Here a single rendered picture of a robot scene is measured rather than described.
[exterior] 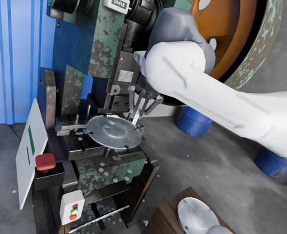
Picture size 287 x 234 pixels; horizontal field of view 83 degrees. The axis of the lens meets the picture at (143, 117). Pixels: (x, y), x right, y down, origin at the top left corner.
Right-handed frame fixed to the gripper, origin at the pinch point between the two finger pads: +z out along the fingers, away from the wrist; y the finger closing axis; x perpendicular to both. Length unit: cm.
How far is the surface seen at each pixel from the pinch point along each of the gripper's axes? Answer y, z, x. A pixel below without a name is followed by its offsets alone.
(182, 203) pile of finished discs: 51, 62, -1
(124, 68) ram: -13.2, -5.7, 19.4
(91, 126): -18.9, 22.2, 2.7
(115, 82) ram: -14.7, 0.3, 15.4
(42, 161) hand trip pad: -25.4, 14.9, -23.5
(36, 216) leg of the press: -36, 90, -32
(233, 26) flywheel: 25, -32, 44
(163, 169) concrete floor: 51, 121, 50
